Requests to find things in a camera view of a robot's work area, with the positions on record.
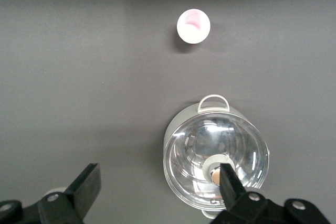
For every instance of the pink plastic cup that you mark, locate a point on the pink plastic cup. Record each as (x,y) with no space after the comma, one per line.
(193,31)

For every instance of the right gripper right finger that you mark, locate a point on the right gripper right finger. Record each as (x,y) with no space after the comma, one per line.
(236,203)

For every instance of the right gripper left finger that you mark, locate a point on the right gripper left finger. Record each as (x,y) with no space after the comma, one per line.
(84,187)

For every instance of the glass lid with copper knob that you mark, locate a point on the glass lid with copper knob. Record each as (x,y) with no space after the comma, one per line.
(236,142)

